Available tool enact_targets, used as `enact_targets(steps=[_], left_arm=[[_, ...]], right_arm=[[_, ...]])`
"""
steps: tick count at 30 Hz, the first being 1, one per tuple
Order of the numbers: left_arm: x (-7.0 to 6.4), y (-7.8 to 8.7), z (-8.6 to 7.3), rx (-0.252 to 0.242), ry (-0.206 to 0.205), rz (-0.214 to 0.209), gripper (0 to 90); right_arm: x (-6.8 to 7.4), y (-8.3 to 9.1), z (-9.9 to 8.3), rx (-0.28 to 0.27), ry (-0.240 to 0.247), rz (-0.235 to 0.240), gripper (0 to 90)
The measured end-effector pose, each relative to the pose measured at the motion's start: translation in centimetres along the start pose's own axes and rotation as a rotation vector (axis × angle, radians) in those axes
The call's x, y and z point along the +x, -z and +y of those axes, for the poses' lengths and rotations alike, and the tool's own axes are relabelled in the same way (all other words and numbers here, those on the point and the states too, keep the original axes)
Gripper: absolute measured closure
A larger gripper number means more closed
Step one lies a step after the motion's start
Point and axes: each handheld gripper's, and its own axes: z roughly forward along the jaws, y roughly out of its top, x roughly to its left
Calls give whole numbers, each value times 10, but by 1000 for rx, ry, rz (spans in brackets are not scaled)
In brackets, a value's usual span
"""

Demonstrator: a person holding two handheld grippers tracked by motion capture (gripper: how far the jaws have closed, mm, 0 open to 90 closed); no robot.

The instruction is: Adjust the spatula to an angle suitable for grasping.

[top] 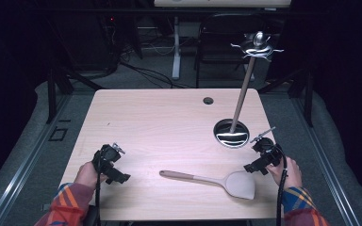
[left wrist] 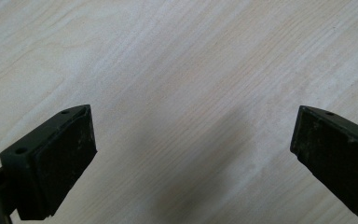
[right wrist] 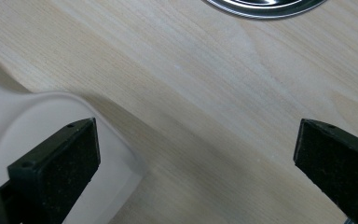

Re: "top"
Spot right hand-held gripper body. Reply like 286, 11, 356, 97
249, 126, 285, 168

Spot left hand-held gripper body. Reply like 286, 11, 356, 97
91, 142, 126, 177

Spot grey spatula with wooden handle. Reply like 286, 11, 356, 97
158, 169, 256, 201

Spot metal utensil rack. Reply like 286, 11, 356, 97
212, 30, 285, 150

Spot person's left hand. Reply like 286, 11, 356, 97
73, 161, 108, 191

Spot person's right hand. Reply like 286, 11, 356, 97
265, 155, 304, 190

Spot black metal stand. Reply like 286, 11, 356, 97
44, 60, 106, 124
257, 65, 315, 128

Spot white desk leg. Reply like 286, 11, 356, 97
171, 16, 183, 81

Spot black chair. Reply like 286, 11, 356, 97
195, 12, 267, 89

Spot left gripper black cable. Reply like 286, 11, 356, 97
93, 152, 104, 226

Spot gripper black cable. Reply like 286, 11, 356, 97
93, 152, 104, 226
272, 143, 289, 226

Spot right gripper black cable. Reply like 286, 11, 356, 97
272, 143, 289, 226

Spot aluminium floor rail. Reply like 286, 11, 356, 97
289, 96, 362, 226
0, 93, 74, 226

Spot black floor cables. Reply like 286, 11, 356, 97
118, 46, 199, 89

